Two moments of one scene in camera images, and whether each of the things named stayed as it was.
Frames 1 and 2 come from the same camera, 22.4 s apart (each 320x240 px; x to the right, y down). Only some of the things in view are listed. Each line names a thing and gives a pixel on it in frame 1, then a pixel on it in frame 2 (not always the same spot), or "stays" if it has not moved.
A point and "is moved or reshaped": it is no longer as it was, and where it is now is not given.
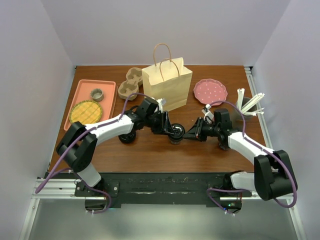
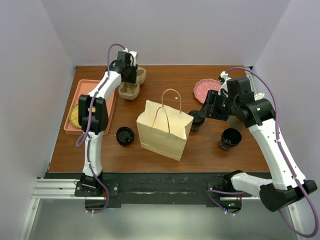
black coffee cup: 176,140 is moved or reshaped
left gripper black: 164,126 → 133,79
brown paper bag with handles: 169,81 → 163,129
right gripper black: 194,133 → 212,98
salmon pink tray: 83,92 stays
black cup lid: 179,130 → 198,117
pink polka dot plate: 209,90 stays
